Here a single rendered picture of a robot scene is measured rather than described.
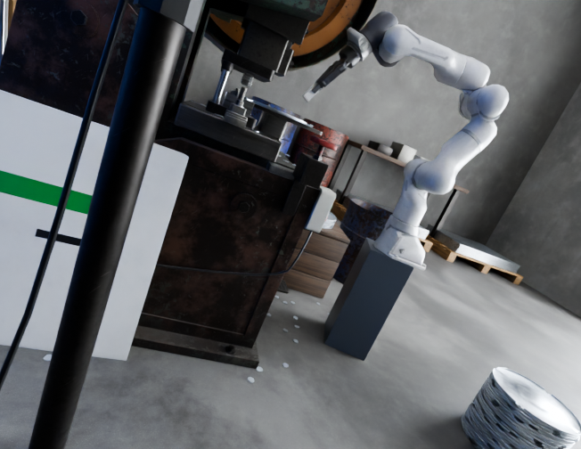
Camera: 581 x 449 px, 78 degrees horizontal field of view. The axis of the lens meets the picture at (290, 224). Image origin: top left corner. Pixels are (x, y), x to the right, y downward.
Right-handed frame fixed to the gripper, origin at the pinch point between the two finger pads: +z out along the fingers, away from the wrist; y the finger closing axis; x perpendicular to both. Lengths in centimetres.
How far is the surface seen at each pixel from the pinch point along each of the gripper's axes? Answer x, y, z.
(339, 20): 9.1, 22.5, -31.1
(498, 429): -109, -69, 33
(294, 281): -68, 19, 61
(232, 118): 17.0, -34.7, 28.2
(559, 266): -419, 181, -153
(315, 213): -19, -39, 29
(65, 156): 38, -38, 64
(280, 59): 17.6, -17.2, 5.1
